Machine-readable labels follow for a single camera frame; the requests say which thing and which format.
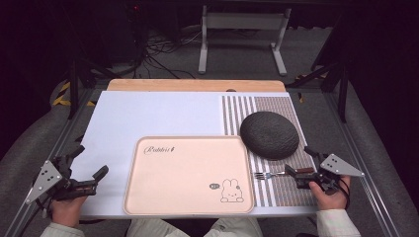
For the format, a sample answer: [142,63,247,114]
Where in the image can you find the person's legs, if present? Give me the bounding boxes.
[126,216,265,237]

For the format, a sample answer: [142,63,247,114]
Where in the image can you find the person's right hand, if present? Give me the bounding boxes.
[308,176,352,211]

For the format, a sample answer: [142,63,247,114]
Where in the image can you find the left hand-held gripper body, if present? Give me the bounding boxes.
[25,154,99,205]

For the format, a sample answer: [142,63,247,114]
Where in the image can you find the person's left hand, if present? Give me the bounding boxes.
[50,196,89,228]

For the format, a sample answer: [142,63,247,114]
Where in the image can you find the striped placemat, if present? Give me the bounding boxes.
[219,95,319,208]

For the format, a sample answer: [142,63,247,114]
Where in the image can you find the pink tray with rabbit print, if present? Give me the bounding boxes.
[123,134,256,217]

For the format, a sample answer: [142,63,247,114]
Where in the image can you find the black stand legs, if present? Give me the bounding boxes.
[66,56,123,120]
[286,60,351,123]

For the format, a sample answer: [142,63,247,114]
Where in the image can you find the light wooden board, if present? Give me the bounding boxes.
[106,78,288,93]

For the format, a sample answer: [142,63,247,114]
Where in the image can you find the white metal stand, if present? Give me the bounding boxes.
[197,4,293,77]

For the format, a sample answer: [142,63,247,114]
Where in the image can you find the fork with brown handle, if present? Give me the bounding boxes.
[253,167,316,181]

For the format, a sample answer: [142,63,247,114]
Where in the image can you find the bundle of black floor cables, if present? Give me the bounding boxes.
[131,28,207,80]

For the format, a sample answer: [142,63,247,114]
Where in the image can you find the left hand-held gripper cable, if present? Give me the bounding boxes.
[19,197,55,233]

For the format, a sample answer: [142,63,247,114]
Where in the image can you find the dark equipment with red light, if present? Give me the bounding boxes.
[123,0,151,65]

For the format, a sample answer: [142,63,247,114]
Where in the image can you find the hand-held gripper cable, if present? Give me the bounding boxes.
[338,177,353,210]
[19,197,55,233]

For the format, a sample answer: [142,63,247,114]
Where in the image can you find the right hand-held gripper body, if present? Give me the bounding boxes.
[294,153,366,196]

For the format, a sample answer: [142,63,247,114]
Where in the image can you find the dark grey round plate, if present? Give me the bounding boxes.
[239,111,301,162]

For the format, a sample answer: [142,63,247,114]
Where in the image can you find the aluminium frame rail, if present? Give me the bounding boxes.
[323,91,402,237]
[3,88,100,237]

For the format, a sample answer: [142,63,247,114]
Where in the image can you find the right hand-held gripper cable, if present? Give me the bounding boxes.
[338,177,353,210]

